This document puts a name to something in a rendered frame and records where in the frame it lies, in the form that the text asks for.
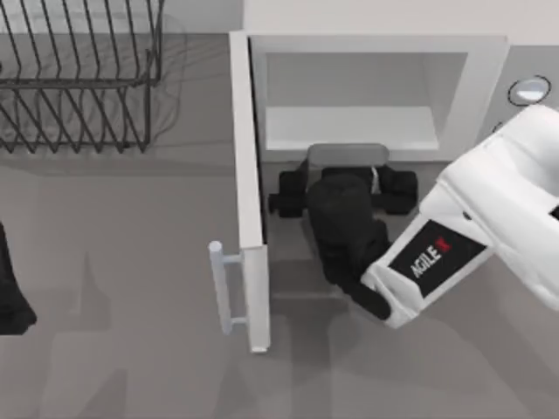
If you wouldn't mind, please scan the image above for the pale grey rounded box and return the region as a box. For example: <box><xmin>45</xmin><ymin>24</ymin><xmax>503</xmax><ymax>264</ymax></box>
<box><xmin>305</xmin><ymin>142</ymin><xmax>390</xmax><ymax>181</ymax></box>

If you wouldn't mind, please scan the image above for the white microwave door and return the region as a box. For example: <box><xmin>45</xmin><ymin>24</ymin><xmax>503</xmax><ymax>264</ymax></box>
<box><xmin>228</xmin><ymin>31</ymin><xmax>273</xmax><ymax>355</ymax></box>

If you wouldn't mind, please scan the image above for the pale microwave oven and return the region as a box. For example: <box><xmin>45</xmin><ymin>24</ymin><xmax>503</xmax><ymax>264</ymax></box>
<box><xmin>243</xmin><ymin>0</ymin><xmax>559</xmax><ymax>153</ymax></box>

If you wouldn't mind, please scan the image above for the round microwave knob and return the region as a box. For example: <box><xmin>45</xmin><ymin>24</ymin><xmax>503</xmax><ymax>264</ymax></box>
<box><xmin>507</xmin><ymin>75</ymin><xmax>551</xmax><ymax>106</ymax></box>

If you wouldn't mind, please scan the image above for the pale door handle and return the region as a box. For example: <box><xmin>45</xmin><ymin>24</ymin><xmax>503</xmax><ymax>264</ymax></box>
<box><xmin>208</xmin><ymin>240</ymin><xmax>244</xmax><ymax>337</ymax></box>

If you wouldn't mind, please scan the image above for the dark wire dish rack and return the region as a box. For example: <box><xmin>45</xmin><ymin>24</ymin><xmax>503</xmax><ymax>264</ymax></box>
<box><xmin>0</xmin><ymin>0</ymin><xmax>167</xmax><ymax>155</ymax></box>

